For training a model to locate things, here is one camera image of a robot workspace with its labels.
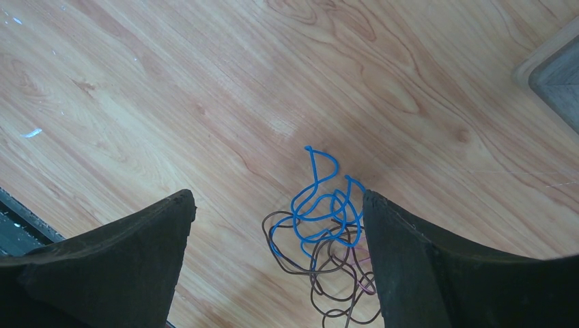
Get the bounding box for blue wire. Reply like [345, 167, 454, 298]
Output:
[268, 146, 367, 259]

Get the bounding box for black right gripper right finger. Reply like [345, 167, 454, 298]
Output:
[363, 190, 578, 327]

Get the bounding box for brown wire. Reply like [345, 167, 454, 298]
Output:
[261, 210, 382, 328]

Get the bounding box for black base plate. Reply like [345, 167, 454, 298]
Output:
[1, 189, 65, 257]

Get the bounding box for wooden chessboard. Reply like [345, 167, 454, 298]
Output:
[511, 17, 578, 135]

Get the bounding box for purple thin wire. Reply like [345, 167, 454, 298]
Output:
[345, 235, 377, 296]

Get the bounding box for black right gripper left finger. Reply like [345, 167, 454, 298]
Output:
[1, 189, 196, 327]

